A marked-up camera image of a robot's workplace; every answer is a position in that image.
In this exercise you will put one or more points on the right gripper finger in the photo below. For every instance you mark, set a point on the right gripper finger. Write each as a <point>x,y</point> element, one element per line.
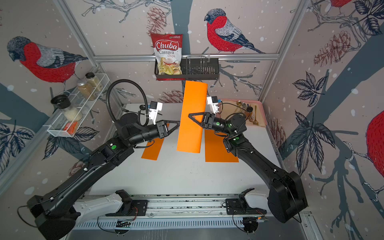
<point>199,120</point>
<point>192,115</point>

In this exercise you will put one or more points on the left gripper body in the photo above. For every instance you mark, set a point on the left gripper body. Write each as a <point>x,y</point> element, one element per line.
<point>161,133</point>

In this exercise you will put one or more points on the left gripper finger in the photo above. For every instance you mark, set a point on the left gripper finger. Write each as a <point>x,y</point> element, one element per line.
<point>172,122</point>
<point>171,128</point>

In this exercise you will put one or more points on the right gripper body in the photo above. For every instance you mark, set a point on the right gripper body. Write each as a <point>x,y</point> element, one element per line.
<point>211,122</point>

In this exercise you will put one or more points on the orange paper sheet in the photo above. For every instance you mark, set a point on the orange paper sheet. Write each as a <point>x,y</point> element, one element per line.
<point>190,132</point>
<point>215,151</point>
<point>153,149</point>

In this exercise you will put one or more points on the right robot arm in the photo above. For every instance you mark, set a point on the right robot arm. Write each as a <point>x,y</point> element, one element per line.
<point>287,197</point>

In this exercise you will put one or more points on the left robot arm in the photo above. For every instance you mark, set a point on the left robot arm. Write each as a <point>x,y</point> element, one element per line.
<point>57,212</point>

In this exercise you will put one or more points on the black fork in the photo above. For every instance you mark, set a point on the black fork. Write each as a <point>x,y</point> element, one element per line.
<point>128,111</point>

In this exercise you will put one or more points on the small amber bottle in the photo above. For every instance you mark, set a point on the small amber bottle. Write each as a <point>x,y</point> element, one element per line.
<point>249,112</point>

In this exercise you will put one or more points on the pink tray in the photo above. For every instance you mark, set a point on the pink tray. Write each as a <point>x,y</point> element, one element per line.
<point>261,115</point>

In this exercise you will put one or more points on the wooden stick utensil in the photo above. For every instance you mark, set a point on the wooden stick utensil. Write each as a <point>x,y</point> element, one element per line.
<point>255,111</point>

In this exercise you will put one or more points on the red cassava chips bag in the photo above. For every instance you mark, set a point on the red cassava chips bag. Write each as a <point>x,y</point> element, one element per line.
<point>168,53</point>

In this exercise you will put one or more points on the brown spice jar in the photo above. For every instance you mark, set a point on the brown spice jar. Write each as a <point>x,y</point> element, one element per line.
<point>86,90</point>

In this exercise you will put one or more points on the tan spice jar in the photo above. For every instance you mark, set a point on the tan spice jar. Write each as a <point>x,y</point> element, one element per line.
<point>94,81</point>

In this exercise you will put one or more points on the small red packet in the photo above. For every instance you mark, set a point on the small red packet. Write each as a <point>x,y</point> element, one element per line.
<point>71,127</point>

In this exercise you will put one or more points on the black lid rice jar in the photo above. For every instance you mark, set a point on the black lid rice jar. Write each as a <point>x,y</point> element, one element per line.
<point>70,112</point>

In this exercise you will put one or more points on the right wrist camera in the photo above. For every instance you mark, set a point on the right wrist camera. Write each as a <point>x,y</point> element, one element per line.
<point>214,104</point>

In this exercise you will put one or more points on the black wire wall basket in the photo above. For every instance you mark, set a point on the black wire wall basket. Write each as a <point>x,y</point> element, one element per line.
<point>192,69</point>

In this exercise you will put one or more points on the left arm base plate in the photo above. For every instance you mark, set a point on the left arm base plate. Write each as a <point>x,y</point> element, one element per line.
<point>134,208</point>

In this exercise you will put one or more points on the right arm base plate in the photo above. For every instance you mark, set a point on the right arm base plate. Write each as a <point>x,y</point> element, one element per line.
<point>235,207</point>

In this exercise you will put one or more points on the clear acrylic wall shelf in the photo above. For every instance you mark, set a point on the clear acrylic wall shelf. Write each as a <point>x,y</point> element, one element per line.
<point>56,126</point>

